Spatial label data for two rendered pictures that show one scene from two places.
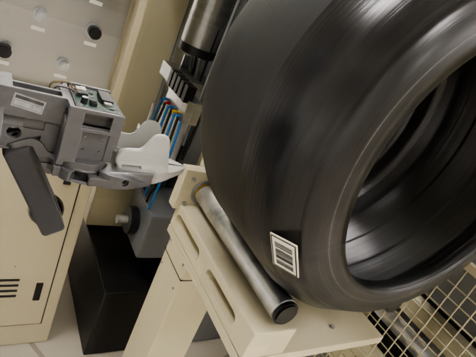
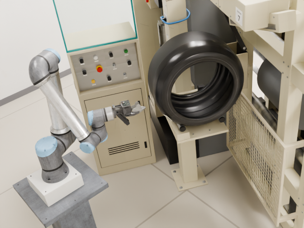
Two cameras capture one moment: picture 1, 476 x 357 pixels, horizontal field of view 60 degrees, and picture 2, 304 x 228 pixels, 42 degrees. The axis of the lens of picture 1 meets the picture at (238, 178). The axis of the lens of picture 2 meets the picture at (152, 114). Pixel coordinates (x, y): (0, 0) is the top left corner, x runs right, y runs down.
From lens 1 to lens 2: 215 cm
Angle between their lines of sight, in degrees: 29
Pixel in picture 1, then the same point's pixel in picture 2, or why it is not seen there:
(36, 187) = (122, 118)
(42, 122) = (120, 109)
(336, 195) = (168, 106)
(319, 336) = (203, 133)
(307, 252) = (171, 116)
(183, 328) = (189, 144)
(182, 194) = not seen: hidden behind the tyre
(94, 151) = (128, 111)
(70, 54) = (125, 70)
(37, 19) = (113, 67)
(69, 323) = (163, 155)
